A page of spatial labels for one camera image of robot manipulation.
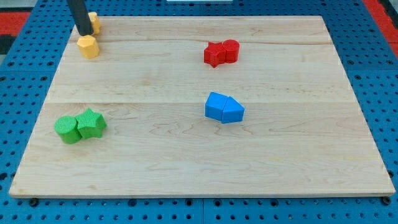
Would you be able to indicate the yellow hexagon block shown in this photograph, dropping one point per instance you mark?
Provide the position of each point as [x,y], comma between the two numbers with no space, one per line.
[88,46]

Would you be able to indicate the yellow heart block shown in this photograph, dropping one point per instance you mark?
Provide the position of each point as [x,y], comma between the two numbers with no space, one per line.
[95,22]

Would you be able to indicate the blue cube block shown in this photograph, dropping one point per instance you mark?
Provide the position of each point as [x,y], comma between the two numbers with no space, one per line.
[214,105]

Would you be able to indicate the light wooden board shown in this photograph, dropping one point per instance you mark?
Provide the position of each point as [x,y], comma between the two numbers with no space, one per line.
[303,133]

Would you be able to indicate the blue triangular prism block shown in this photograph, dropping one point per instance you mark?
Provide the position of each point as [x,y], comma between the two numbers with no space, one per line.
[232,111]

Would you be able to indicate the red star block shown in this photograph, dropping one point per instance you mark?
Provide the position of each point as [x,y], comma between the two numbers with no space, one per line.
[214,54]

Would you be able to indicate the red cylinder block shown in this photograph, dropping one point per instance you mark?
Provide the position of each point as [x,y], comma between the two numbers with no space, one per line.
[232,48]

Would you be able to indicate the green star block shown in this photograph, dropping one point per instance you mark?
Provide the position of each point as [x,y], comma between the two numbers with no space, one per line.
[90,124]

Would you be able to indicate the green cylinder block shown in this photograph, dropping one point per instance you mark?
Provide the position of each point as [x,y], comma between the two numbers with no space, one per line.
[67,129]

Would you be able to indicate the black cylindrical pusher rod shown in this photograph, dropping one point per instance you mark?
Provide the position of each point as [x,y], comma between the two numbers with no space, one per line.
[81,18]

